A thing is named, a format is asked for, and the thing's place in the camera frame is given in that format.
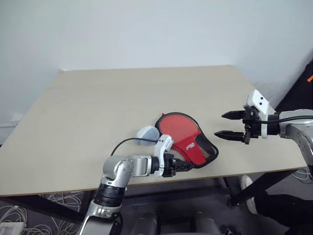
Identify white floor cable bundle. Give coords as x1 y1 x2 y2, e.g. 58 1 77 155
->
292 167 313 184

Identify dark rounded grey shape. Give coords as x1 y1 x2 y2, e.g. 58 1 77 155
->
131 211 158 235

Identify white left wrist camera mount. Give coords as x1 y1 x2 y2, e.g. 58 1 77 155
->
153 134 176 177

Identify red paddle case black mesh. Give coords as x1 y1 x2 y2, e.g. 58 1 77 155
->
155 112 219 170

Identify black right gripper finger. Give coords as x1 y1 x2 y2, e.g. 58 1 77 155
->
214 130 245 142
221 110 246 121

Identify white power adapter box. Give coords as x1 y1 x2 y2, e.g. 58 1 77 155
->
0 221 26 235

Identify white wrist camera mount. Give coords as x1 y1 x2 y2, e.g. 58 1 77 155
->
245 89 271 140
153 134 176 177

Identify black trouser leg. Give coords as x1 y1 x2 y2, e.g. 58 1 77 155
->
254 190 313 230

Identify pale blue white rounded object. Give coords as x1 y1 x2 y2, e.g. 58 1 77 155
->
135 125 161 148

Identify white floor cable tangle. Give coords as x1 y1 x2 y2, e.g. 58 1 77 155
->
0 190 84 235

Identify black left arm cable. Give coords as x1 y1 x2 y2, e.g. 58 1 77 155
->
110 138 160 157

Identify white shoe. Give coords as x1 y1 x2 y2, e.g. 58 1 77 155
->
240 174 258 214

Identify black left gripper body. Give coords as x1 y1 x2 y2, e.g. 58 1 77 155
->
162 153 178 178

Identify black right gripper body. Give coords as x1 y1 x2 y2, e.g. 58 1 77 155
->
241 104 262 145

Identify black metal table frame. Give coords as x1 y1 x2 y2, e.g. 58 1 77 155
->
226 167 309 208

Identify black bag with orange tag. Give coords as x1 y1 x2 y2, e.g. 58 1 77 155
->
274 57 313 114

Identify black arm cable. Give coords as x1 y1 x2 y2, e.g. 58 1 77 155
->
256 114 313 124
110 138 160 157

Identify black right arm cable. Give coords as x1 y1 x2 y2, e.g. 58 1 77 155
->
256 114 313 124

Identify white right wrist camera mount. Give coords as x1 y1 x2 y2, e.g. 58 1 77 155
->
245 89 271 140

